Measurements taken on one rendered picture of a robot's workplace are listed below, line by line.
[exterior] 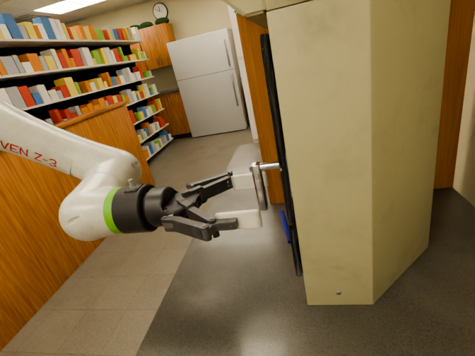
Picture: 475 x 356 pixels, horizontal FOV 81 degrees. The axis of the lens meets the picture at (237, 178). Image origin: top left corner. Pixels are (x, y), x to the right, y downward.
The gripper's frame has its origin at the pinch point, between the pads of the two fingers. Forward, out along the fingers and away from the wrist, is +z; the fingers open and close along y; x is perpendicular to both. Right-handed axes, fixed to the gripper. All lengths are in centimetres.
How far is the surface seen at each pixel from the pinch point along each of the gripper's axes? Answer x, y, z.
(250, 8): -27.3, -5.4, 4.4
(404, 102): -12.4, 0.2, 22.8
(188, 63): -25, 483, -172
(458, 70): -10, 32, 44
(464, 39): -16, 32, 45
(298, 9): -26.1, -5.4, 9.7
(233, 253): 20.4, 9.6, -10.5
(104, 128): 20, 216, -189
